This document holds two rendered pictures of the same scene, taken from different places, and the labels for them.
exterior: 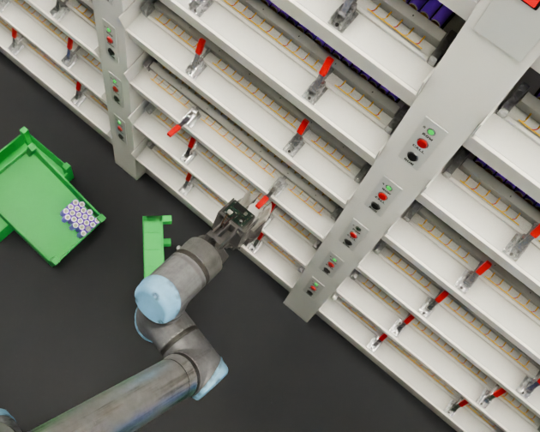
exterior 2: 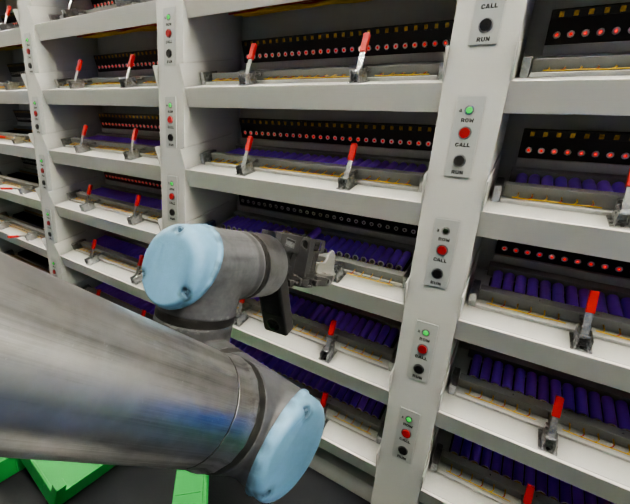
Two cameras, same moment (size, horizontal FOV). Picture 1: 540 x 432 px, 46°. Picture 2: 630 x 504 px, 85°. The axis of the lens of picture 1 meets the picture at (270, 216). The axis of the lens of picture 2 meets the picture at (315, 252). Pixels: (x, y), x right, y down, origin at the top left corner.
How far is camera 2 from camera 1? 106 cm
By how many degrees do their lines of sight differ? 50
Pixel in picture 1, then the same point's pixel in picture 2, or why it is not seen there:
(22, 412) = not seen: outside the picture
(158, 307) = (180, 252)
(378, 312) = (507, 427)
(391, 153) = (458, 51)
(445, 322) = (620, 354)
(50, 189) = not seen: hidden behind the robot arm
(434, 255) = (555, 214)
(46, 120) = not seen: hidden behind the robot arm
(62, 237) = (82, 467)
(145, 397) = (94, 300)
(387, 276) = (502, 322)
